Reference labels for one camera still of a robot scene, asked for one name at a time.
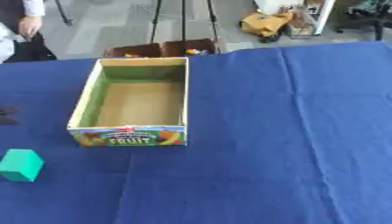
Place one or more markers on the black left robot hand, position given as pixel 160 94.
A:
pixel 7 115

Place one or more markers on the tan cardboard box green inside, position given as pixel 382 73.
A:
pixel 140 103

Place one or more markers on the brown cardboard box with toys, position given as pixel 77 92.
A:
pixel 153 49

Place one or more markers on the teal green block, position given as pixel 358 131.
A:
pixel 20 165

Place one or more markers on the person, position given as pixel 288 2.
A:
pixel 23 29

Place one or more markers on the black tripod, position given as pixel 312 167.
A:
pixel 183 20

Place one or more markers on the yellow bag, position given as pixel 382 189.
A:
pixel 265 23

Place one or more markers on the black office chair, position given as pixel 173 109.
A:
pixel 370 16

